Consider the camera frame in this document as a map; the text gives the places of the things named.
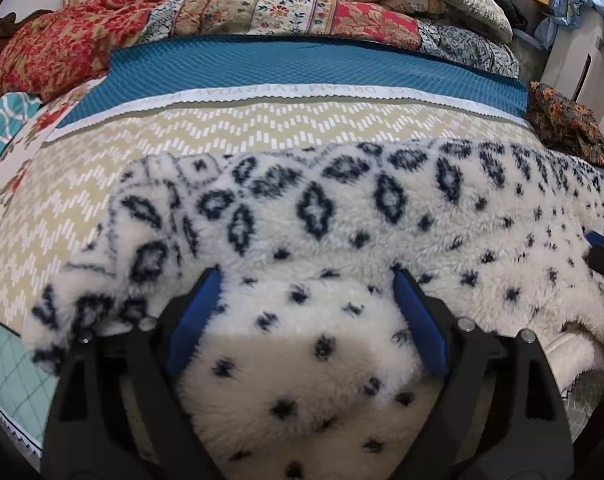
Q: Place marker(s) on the white fleece sweater navy pattern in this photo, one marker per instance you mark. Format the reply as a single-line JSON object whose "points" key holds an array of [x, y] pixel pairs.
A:
{"points": [[332, 240]]}

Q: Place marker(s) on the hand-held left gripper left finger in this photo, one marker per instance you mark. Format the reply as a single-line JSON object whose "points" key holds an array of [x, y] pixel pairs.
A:
{"points": [[192, 320]]}

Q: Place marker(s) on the red floral patchwork quilt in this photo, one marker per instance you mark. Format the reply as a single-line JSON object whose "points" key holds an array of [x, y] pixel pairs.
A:
{"points": [[57, 45]]}

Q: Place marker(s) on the light blue cloth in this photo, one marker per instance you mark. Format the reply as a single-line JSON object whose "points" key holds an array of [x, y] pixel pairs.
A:
{"points": [[577, 7]]}

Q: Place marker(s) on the dark orange floral cloth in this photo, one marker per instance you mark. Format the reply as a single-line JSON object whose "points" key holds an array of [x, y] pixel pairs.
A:
{"points": [[567, 120]]}

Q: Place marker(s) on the white plastic cabinet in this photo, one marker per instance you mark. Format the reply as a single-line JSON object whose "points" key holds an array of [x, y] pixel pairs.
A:
{"points": [[597, 90]]}

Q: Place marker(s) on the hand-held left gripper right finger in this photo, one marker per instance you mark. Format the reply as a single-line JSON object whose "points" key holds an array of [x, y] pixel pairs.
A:
{"points": [[422, 325]]}

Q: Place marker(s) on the patchwork beige teal bedspread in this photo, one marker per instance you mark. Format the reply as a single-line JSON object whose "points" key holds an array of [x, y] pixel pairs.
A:
{"points": [[132, 135]]}

